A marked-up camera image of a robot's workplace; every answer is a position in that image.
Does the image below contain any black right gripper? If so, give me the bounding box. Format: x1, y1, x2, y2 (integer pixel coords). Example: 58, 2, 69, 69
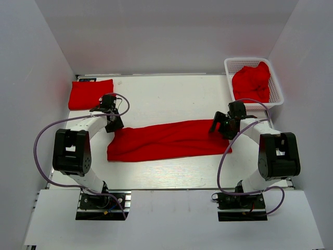
209, 111, 239, 141

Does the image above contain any red t shirt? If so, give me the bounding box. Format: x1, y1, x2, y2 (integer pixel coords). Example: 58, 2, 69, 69
107, 119, 229, 163
68, 79, 113, 110

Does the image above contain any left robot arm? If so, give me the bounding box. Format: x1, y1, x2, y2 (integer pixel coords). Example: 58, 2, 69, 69
53, 95, 124, 208

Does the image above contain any crumpled red shirt in basket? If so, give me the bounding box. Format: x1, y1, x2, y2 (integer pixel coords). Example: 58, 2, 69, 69
232, 62, 271, 103

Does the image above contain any blue label sticker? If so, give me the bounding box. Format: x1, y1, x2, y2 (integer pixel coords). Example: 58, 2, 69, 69
78, 78, 96, 82

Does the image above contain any white plastic mesh basket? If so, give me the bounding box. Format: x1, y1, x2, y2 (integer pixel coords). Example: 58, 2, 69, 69
224, 57, 284, 108

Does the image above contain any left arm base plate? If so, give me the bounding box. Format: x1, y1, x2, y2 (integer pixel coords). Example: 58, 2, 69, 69
75, 191, 132, 221

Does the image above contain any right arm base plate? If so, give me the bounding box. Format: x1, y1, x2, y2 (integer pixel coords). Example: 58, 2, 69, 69
211, 192, 267, 222

